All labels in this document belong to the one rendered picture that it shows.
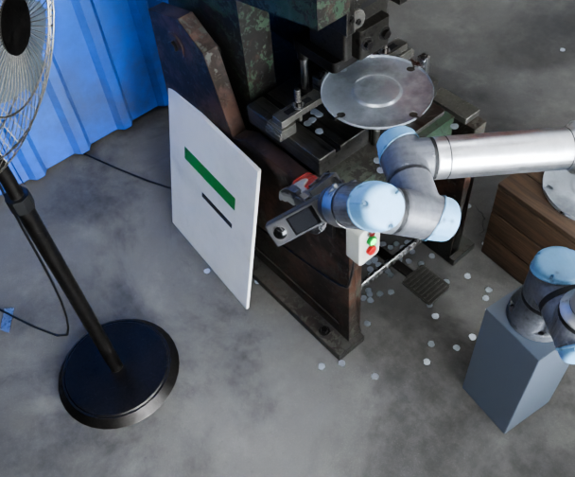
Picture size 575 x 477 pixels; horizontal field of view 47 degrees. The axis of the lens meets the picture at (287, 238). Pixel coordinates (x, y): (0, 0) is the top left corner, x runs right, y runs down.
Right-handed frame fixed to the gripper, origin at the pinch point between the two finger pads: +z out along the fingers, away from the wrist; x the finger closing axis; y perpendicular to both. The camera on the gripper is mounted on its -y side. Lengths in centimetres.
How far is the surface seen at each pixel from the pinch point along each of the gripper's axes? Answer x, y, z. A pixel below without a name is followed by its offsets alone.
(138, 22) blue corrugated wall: 61, 34, 145
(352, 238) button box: -22.3, 17.9, 27.0
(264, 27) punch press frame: 32, 35, 46
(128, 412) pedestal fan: -39, -54, 80
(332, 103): 6.8, 35.5, 34.2
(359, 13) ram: 22, 46, 19
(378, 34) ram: 15, 50, 23
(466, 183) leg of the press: -39, 66, 47
